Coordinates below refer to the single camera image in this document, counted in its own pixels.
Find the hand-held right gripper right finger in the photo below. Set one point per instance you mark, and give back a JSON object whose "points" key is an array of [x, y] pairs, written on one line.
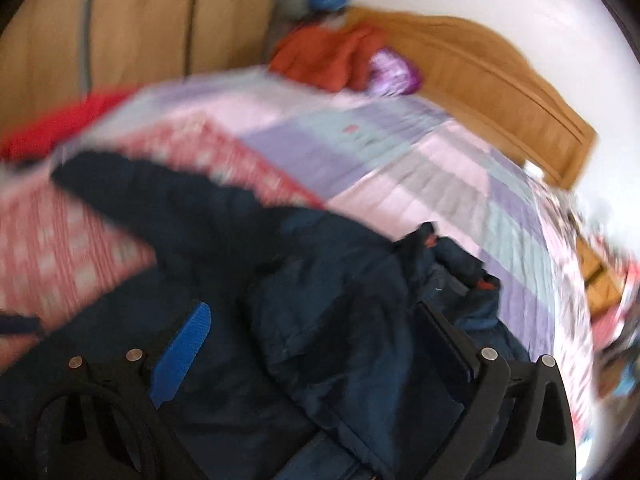
{"points": [[452, 355]]}

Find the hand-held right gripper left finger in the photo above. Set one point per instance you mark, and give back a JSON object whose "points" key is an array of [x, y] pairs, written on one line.
{"points": [[182, 352]]}

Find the navy blue jacket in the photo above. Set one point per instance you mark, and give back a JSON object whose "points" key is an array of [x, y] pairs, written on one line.
{"points": [[310, 310]]}

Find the red checked blanket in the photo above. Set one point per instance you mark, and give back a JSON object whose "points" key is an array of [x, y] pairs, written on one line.
{"points": [[60, 250]]}

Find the wooden nightstand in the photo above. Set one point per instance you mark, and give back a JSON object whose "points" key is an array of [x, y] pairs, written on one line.
{"points": [[597, 275]]}

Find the colourful clutter pile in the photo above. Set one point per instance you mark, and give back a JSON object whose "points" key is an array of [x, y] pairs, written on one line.
{"points": [[617, 340]]}

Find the pastel patchwork bed sheet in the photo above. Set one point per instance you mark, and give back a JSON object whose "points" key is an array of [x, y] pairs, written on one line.
{"points": [[400, 160]]}

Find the red cloth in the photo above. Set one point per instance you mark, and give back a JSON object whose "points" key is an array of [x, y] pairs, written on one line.
{"points": [[65, 120]]}

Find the wooden headboard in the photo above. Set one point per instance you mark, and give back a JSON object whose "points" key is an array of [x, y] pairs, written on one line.
{"points": [[500, 85]]}

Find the purple printed pillow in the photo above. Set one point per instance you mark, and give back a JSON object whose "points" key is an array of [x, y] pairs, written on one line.
{"points": [[395, 72]]}

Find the orange padded jacket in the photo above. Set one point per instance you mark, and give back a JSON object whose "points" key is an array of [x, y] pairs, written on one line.
{"points": [[325, 57]]}

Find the wooden wardrobe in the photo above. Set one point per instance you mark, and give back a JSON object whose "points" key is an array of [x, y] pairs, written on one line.
{"points": [[150, 20]]}

